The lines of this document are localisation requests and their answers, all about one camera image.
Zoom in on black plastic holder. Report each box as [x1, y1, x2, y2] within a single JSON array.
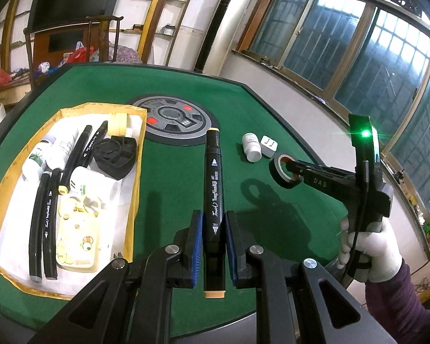
[[93, 136, 137, 180]]

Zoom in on window with metal frame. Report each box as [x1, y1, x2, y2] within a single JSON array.
[[236, 0, 430, 219]]

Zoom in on black marker yellow caps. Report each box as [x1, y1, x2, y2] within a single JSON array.
[[203, 127, 226, 299]]

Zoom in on round grey table control panel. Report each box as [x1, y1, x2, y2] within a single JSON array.
[[127, 94, 220, 147]]

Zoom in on white bottle with label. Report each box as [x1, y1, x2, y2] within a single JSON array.
[[22, 138, 54, 182]]

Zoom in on standing air conditioner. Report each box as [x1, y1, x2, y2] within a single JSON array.
[[194, 0, 251, 76]]

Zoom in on wooden chair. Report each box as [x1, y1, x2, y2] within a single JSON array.
[[85, 15, 123, 63]]

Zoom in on plain white bottle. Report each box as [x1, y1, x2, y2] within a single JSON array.
[[46, 128, 79, 170]]

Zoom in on clear bottle green label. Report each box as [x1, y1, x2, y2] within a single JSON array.
[[69, 166, 120, 217]]

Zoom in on white gloved right hand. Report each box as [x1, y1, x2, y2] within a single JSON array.
[[336, 218, 404, 284]]

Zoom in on white tray yellow tape edge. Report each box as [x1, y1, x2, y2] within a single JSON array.
[[0, 103, 147, 300]]

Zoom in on black marker purple cap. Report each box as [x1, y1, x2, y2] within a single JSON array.
[[78, 120, 108, 168]]

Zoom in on purple sleeve forearm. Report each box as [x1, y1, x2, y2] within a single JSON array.
[[365, 263, 430, 343]]

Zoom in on small white bottle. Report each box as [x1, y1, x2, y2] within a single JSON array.
[[241, 133, 262, 162]]

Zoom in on black tape roll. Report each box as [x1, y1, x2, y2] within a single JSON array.
[[268, 152, 302, 189]]

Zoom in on yellow tape roll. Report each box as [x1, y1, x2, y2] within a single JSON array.
[[107, 113, 133, 137]]

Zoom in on red plastic bag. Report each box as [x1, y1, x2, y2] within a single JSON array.
[[67, 46, 95, 64]]

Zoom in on black marker grey cap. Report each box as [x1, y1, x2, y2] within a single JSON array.
[[28, 172, 51, 283]]

